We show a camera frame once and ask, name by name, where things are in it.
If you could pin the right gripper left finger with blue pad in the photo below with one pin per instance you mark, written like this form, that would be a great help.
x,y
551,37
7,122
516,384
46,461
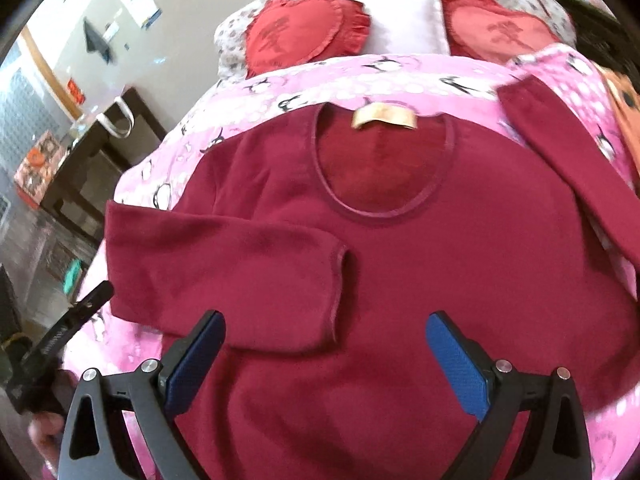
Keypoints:
x,y
96,443

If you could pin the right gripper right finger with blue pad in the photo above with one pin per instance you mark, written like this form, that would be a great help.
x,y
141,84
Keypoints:
x,y
554,443

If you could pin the dark red knit sweater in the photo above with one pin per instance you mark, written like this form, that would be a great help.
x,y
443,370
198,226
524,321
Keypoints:
x,y
327,247

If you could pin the person's left hand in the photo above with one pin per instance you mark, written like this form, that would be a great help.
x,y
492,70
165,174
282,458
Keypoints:
x,y
45,431

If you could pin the dark wooden side table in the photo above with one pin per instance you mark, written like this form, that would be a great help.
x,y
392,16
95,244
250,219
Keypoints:
x,y
113,142

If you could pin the orange patterned box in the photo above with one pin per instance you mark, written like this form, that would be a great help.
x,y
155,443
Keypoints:
x,y
37,170

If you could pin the orange patterned cloth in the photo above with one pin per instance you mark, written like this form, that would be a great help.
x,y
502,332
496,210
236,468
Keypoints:
x,y
625,105

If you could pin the pink penguin print blanket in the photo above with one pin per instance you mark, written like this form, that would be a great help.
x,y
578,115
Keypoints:
x,y
430,84

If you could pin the right red heart pillow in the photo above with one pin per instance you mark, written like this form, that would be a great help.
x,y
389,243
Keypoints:
x,y
487,31

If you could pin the red heart pillow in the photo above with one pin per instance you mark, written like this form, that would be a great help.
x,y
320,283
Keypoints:
x,y
487,31
288,33

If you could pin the left red heart pillow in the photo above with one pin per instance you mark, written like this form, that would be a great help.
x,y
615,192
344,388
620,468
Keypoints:
x,y
288,33

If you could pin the white square pillow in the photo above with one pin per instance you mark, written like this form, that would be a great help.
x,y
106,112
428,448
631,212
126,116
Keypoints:
x,y
405,27

